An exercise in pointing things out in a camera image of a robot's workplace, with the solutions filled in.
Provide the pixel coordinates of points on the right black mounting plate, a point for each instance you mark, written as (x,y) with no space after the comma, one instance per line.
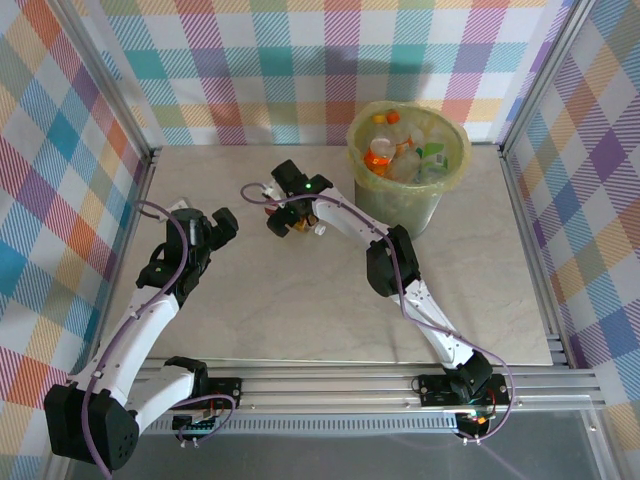
(435,391)

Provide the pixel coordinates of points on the yellow plastic bin liner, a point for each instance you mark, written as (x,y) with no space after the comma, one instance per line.
(357,170)

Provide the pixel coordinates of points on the aluminium base rail beam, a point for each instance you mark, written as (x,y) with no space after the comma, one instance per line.
(325,390)

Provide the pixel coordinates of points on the aluminium upright frame post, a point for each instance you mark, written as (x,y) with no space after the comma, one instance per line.
(109,75)
(545,75)

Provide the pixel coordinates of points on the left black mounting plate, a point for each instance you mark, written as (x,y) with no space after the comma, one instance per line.
(227,391)

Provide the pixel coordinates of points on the grey metal bin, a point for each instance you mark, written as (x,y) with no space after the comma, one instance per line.
(400,215)

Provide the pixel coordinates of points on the brown tea bottle red cap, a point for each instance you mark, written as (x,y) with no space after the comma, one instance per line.
(301,227)

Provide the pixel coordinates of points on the left green circuit board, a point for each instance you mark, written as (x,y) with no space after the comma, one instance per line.
(197,425)

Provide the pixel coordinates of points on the right green circuit board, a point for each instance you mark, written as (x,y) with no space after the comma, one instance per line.
(474,421)

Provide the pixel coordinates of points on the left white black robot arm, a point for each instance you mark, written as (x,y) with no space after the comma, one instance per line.
(135,325)

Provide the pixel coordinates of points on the colourful checked backdrop cloth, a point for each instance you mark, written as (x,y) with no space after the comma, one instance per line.
(40,150)
(600,200)
(250,75)

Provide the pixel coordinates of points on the black mounting plate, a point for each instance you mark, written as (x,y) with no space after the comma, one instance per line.
(435,391)
(227,391)

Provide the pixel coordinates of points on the green circuit board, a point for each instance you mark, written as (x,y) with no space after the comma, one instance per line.
(197,425)
(474,421)

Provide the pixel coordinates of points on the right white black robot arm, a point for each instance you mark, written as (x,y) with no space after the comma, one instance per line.
(430,320)

